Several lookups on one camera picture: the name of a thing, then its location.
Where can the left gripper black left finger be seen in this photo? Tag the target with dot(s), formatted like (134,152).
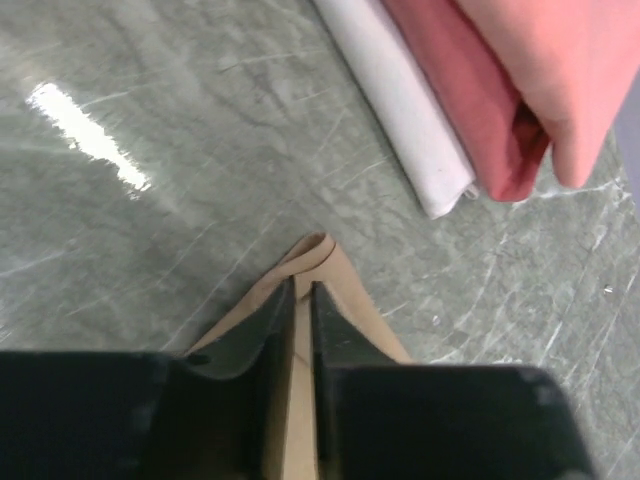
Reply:
(145,415)

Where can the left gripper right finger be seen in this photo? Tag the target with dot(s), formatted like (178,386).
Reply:
(378,418)

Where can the tan t-shirt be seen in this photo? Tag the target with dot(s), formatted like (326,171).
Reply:
(291,438)

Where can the folded dark red t-shirt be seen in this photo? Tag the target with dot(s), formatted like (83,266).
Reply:
(504,140)

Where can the folded white t-shirt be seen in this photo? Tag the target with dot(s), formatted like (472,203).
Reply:
(403,102)

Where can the folded salmon t-shirt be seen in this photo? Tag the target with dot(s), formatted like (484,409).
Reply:
(573,63)

